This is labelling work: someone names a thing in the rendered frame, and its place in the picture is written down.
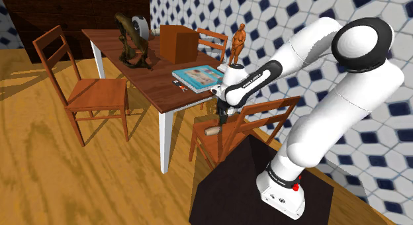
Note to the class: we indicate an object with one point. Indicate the dark robot stand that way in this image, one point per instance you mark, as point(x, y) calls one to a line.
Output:
point(232, 192)

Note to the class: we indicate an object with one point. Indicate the dark bronze abstract sculpture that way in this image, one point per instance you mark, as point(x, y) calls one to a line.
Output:
point(132, 43)

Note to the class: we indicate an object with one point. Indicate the white round appliance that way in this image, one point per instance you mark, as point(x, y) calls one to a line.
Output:
point(142, 27)

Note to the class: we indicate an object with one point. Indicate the dark wooden dresser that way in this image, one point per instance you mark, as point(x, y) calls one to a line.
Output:
point(64, 14)

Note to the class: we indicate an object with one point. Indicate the wooden chair with slatted back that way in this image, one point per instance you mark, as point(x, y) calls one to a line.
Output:
point(213, 40)
point(93, 92)
point(255, 121)

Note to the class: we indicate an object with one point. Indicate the tan wooden cylinder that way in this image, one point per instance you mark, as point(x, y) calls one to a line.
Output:
point(212, 131)

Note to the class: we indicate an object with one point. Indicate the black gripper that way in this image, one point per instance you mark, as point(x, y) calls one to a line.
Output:
point(222, 110)

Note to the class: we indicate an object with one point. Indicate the brown wooden box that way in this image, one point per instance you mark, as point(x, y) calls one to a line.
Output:
point(177, 43)

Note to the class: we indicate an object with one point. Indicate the brown table with white legs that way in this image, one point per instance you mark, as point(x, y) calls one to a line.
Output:
point(155, 79)

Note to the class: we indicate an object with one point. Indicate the orange human figure statue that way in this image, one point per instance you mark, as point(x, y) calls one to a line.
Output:
point(238, 40)

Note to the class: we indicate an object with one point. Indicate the small black orange tool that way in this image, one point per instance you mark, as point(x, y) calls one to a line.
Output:
point(179, 85)

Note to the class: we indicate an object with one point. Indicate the teal book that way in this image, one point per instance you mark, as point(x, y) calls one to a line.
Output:
point(198, 77)

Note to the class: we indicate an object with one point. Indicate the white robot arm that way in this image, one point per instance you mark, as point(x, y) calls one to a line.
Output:
point(348, 98)

